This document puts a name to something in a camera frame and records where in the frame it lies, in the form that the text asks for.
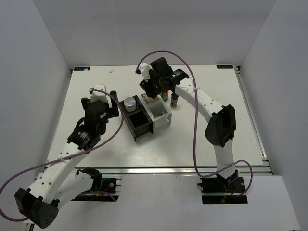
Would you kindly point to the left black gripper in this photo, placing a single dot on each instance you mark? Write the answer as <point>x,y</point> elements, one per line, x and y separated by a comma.
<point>112,111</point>

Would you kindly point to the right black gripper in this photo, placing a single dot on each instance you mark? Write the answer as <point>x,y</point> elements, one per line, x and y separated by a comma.
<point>146,86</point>

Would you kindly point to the silver lid spice jar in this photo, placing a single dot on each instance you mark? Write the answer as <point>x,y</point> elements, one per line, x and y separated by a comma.
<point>130,104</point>

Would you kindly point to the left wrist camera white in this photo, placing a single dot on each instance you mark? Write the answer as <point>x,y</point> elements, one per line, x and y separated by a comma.
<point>96,93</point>

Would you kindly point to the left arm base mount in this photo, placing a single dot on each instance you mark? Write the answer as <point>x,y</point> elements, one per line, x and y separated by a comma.
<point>107,189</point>

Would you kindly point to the left blue table sticker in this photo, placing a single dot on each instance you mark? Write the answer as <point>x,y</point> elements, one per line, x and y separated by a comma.
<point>86,68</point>

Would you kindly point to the right blue table sticker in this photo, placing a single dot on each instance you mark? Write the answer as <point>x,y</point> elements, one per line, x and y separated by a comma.
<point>224,66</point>

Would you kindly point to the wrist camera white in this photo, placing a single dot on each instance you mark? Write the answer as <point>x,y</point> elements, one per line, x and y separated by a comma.
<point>143,69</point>
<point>96,93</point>

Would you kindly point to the blue table sticker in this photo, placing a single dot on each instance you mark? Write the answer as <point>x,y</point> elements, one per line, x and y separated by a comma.
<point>86,68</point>
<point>224,66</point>

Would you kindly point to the dark spice jar black cap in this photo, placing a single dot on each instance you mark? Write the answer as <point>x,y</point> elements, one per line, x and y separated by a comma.
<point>114,94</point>

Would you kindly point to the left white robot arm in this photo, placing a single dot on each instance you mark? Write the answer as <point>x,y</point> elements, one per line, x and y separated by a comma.
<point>42,200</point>

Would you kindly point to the black slotted organizer box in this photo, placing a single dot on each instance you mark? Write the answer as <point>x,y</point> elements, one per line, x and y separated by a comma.
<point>138,121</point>

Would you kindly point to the red sauce bottle green label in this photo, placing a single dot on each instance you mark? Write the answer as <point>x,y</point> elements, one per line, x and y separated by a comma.
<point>165,94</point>

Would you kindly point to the white slotted organizer box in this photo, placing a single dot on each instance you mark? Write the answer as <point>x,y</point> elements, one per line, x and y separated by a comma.
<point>158,111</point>

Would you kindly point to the cream squeeze bottle yellow top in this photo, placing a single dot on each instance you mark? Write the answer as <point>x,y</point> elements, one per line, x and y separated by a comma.
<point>148,99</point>

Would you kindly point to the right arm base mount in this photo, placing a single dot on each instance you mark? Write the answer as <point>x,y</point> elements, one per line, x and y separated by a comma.
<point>213,192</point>

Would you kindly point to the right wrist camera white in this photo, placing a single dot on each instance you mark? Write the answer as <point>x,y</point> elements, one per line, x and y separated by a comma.
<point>143,69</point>

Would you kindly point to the spice jar with brown label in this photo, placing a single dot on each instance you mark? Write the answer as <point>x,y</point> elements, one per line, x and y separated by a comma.
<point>174,100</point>

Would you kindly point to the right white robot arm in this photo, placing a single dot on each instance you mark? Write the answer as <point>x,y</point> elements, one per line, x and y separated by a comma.
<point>221,122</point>

